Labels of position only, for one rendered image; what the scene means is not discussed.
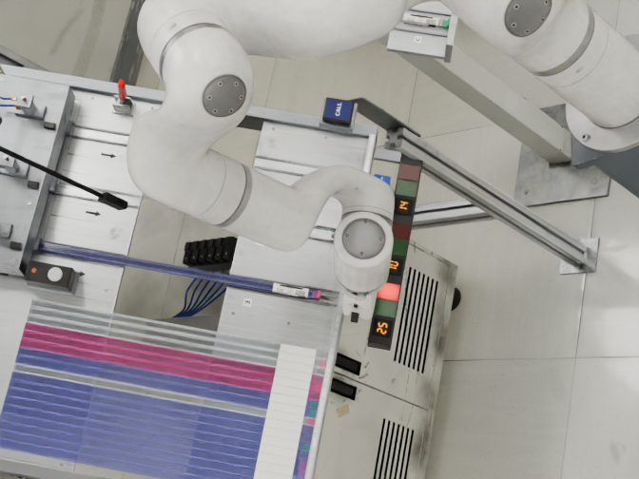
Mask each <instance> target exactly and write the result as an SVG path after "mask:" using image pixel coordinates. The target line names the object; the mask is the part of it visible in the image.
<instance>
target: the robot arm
mask: <svg viewBox="0 0 639 479"><path fill-rule="evenodd" d="M425 2H441V3H442V4H443V5H444V6H446V7H447V8H448V9H449V10H450V11H451V12H452V13H454V14H455V15H456V16H457V17H458V18H459V19H460V20H461V21H462V22H463V23H465V24H466V25H467V26H468V27H469V28H470V29H471V30H473V31H474V32H475V33H476V34H477V35H478V36H479V37H481V38H482V39H483V40H484V41H485V42H487V43H488V44H489V45H490V46H492V47H493V48H495V49H496V50H498V51H499V52H501V53H502V54H504V55H506V56H509V57H511V58H512V59H513V60H515V61H516V62H517V63H518V64H519V65H521V66H522V67H523V68H525V69H526V70H527V71H529V73H530V74H532V75H533V76H534V77H536V78H537V79H538V80H539V81H541V82H542V83H543V84H544V85H546V86H547V87H549V88H550V89H551V90H552V91H554V92H555V93H556V94H557V95H559V96H560V97H561V98H563V99H564V100H565V101H566V119H567V123H568V126H569V129H570V131H571V133H572V135H573V136H574V138H575V139H576V140H577V141H578V142H579V143H581V144H582V145H584V146H586V147H587V148H589V149H591V150H594V151H597V152H603V153H616V152H621V151H625V150H628V149H631V148H633V147H635V146H637V145H639V33H635V34H629V35H626V36H623V35H622V34H621V33H619V32H618V31H617V30H616V29H615V28H614V27H613V26H612V25H610V24H609V23H608V22H607V21H606V20H605V19H604V18H603V17H602V16H601V15H599V14H598V13H597V12H596V11H595V10H594V9H593V8H592V7H590V6H589V5H588V4H587V3H586V2H585V1H584V0H145V2H144V4H143V6H142V8H141V11H140V13H139V18H138V23H137V30H138V37H139V40H140V44H141V46H142V49H143V51H144V53H145V55H146V57H147V59H148V60H149V62H150V64H151V65H152V66H153V68H154V69H155V71H156V72H157V74H158V75H159V77H160V79H161V80H162V82H163V83H164V85H165V99H164V102H163V104H162V106H161V107H160V108H158V109H153V110H150V111H148V112H146V113H144V114H143V115H142V116H140V117H139V118H138V119H137V121H136V122H135V124H134V125H133V127H132V128H131V130H130V133H129V137H128V141H127V149H126V164H127V170H128V173H129V176H130V178H131V179H132V181H133V182H134V184H135V185H136V186H137V188H138V189H139V190H140V191H141V192H143V193H144V194H145V195H146V196H148V197H149V198H151V199H152V200H154V201H157V202H159V203H161V204H163V205H165V206H168V207H170V208H172V209H175V210H177V211H180V212H182V213H185V214H187V215H189V216H191V217H193V218H196V219H198V220H202V221H205V222H207V223H210V224H212V225H214V226H217V227H219V228H222V229H223V230H226V231H228V232H231V233H234V234H236V235H239V236H241V237H244V238H246V239H249V240H253V241H255V242H257V243H259V244H262V245H264V246H267V247H270V248H272V249H275V250H279V251H283V252H291V251H294V250H297V249H299V248H300V247H302V246H303V245H304V244H305V242H306V241H307V239H308V238H309V236H310V235H311V233H312V231H313V229H314V226H315V224H316V222H317V220H318V217H319V215H320V212H321V210H322V208H323V206H324V205H325V204H326V203H327V201H328V200H329V199H330V197H332V198H335V199H336V200H338V201H339V202H340V204H341V207H342V212H341V220H340V223H339V225H338V227H337V229H336V231H335V235H334V276H335V278H336V281H337V283H338V285H339V287H340V288H341V289H342V290H343V294H342V311H343V313H344V314H345V315H346V316H349V315H350V312H352V314H351V322H355V323H358V317H361V318H362V319H367V320H369V319H371V318H372V316H373V312H374V309H375V303H376V298H377V293H378V291H379V290H380V289H381V288H382V287H383V286H384V285H385V283H386V281H387V278H388V276H389V269H390V263H391V256H392V250H393V244H394V237H393V233H392V225H393V216H394V209H395V195H394V191H393V189H392V188H391V186H390V185H389V184H388V183H386V182H384V181H383V180H381V179H379V178H377V177H375V176H373V175H371V174H369V173H367V172H364V171H362V170H359V169H357V168H354V167H352V166H347V165H333V166H327V167H324V168H321V169H318V170H316V171H313V172H311V173H309V174H307V175H305V176H303V177H302V178H300V179H299V180H297V181H296V182H294V183H293V184H292V185H290V186H288V185H286V184H284V183H282V182H279V181H277V180H275V179H273V178H271V177H268V176H266V175H264V174H262V173H261V172H259V171H257V170H255V169H253V168H251V167H249V166H247V165H245V164H243V163H239V162H237V161H235V160H233V159H231V158H229V157H227V156H224V155H223V154H221V153H219V152H217V151H215V150H213V149H211V148H210V147H211V146H212V145H213V144H214V143H215V142H216V141H217V140H219V139H220V138H221V137H223V136H224V135H225V134H227V133H228V132H230V131H231V130H232V129H234V128H235V127H236V126H237V125H238V124H239V123H240V122H241V121H242V119H243V118H244V116H245V115H246V113H247V111H248V108H249V107H250V103H251V100H252V94H253V86H254V77H253V69H252V66H251V63H250V60H249V58H248V56H247V55H257V56H266V57H274V58H281V59H286V60H314V59H319V58H323V57H327V56H331V55H334V54H338V53H341V52H344V51H347V50H350V49H354V48H358V47H361V46H364V45H367V44H369V43H372V42H374V41H376V40H377V39H379V38H381V37H383V36H384V35H386V34H387V33H389V32H390V31H391V30H393V29H394V28H395V27H396V26H397V24H398V23H399V21H400V20H401V18H402V15H403V13H404V12H405V11H407V10H409V9H410V8H412V7H414V6H416V5H418V4H421V3H425Z"/></svg>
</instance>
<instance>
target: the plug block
mask: <svg viewBox="0 0 639 479"><path fill-rule="evenodd" d="M102 194H104V196H103V197H102V198H98V201H99V202H102V203H104V204H106V205H108V206H110V207H112V208H115V209H117V210H125V209H127V205H128V201H125V200H123V199H121V198H119V197H117V196H114V195H112V194H110V193H108V192H104V193H102Z"/></svg>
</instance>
